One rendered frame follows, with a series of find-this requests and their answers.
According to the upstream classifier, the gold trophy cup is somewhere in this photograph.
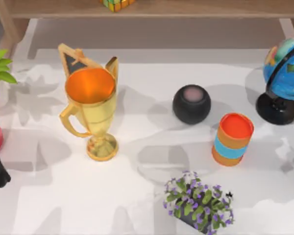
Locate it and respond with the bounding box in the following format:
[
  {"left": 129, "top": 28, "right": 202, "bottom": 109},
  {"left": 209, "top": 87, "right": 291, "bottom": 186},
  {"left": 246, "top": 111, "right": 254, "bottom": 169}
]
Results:
[{"left": 59, "top": 68, "right": 119, "bottom": 161}]

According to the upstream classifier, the green leafy plant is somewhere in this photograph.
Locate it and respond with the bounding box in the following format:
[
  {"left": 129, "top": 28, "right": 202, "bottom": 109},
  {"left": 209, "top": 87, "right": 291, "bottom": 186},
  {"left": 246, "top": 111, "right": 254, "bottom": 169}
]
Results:
[{"left": 0, "top": 49, "right": 18, "bottom": 96}]

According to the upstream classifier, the wooden shelf unit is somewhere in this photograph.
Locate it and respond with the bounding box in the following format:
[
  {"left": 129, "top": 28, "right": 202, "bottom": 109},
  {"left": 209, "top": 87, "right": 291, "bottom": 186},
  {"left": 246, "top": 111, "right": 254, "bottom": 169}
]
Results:
[{"left": 0, "top": 0, "right": 294, "bottom": 59}]

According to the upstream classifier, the blue globe on black stand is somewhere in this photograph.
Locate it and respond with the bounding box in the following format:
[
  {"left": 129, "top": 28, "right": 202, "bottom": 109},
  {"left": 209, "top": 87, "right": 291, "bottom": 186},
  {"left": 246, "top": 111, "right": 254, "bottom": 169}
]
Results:
[{"left": 256, "top": 36, "right": 294, "bottom": 125}]

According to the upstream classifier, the orange and blue can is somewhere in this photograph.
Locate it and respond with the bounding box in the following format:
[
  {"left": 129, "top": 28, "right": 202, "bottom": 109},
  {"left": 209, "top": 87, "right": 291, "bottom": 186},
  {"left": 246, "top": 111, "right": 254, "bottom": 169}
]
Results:
[{"left": 212, "top": 112, "right": 255, "bottom": 167}]

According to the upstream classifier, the black round speaker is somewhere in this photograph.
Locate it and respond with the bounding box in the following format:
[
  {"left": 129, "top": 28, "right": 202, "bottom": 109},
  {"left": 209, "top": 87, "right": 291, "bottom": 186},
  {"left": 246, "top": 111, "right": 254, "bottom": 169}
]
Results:
[{"left": 172, "top": 84, "right": 212, "bottom": 125}]

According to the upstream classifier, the purple flower plant pot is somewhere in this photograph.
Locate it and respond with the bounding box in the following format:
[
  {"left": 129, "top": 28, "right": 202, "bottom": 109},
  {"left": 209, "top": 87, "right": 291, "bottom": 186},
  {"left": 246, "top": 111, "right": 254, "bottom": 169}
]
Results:
[{"left": 163, "top": 170, "right": 235, "bottom": 235}]

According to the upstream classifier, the colourful puzzle cube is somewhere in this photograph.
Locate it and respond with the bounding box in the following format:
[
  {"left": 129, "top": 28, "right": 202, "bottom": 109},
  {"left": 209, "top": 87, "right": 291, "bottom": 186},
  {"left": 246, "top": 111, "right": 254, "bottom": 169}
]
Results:
[{"left": 99, "top": 0, "right": 136, "bottom": 12}]

